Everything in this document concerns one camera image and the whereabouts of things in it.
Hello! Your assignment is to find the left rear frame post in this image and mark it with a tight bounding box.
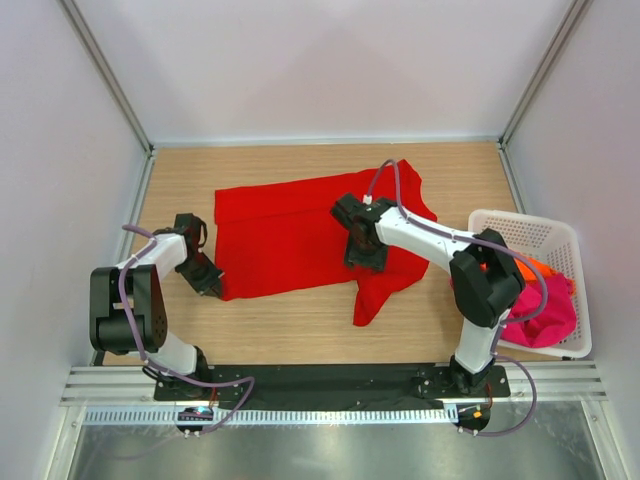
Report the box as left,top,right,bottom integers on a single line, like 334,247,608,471
57,0,154,156

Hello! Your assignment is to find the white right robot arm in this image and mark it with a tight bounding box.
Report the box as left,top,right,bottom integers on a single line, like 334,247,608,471
330,193,525,396

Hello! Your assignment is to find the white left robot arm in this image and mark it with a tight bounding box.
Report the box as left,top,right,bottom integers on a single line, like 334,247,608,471
89,213,223,400

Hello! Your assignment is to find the right rear frame post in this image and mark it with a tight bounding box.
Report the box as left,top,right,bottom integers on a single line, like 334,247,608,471
498,0,596,149

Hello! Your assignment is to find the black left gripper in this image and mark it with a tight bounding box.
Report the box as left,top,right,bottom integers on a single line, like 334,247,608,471
177,251,223,298

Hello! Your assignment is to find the orange t shirt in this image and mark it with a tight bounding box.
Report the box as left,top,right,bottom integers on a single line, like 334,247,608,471
515,257,557,284

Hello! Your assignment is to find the frame post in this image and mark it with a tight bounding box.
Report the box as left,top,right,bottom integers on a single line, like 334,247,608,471
57,0,154,156
498,0,596,149

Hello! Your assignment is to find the red t shirt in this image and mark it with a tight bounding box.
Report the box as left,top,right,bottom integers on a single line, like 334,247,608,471
214,160,437,327

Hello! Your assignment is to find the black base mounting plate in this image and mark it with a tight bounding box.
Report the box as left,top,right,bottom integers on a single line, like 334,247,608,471
143,363,511,412

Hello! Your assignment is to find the pink t shirt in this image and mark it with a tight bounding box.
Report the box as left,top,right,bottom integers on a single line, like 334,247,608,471
449,274,577,350

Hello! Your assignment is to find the white perforated laundry basket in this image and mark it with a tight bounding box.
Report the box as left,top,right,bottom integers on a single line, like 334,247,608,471
468,209,592,359

